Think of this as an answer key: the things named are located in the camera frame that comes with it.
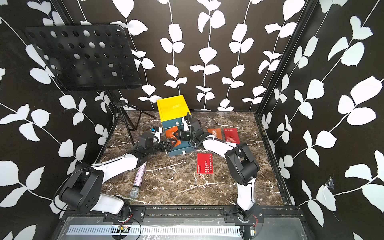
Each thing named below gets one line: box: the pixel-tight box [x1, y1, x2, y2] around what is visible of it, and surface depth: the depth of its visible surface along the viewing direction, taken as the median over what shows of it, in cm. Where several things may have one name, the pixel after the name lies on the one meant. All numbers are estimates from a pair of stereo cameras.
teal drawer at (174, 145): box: [163, 126, 196, 157], surface depth 90 cm
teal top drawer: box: [161, 117, 184, 130], surface depth 90 cm
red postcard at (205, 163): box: [197, 153, 214, 174], surface depth 95 cm
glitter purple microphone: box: [129, 161, 148, 199], surface depth 83 cm
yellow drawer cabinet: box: [156, 95, 191, 130], surface depth 95 cm
